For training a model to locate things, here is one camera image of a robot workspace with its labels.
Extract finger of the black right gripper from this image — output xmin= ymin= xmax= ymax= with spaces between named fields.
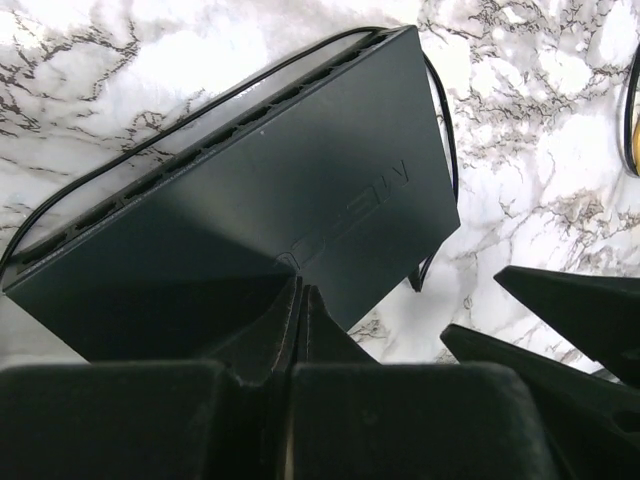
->
xmin=440 ymin=324 xmax=639 ymax=479
xmin=494 ymin=265 xmax=639 ymax=385

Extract black network switch box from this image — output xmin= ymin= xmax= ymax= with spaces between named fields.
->
xmin=6 ymin=26 xmax=460 ymax=361

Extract thin black adapter output cable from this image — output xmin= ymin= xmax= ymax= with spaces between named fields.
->
xmin=0 ymin=25 xmax=460 ymax=294

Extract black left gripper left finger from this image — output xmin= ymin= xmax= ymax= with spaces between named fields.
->
xmin=1 ymin=278 xmax=303 ymax=479

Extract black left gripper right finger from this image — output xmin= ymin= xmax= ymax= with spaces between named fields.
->
xmin=287 ymin=287 xmax=559 ymax=479

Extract black ethernet cable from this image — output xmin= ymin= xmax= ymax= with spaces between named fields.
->
xmin=618 ymin=64 xmax=640 ymax=177

